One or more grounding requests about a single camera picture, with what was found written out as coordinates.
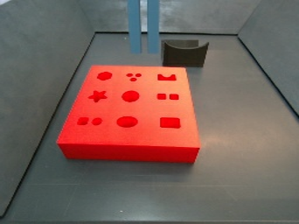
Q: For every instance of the red foam shape-sorter block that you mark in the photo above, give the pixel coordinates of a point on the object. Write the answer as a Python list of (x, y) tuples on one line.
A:
[(132, 115)]

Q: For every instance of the blue double-square peg object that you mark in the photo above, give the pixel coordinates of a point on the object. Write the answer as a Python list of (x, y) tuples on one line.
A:
[(134, 25)]

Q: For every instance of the dark grey curved foam block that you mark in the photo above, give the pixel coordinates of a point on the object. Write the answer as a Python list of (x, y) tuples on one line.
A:
[(182, 53)]

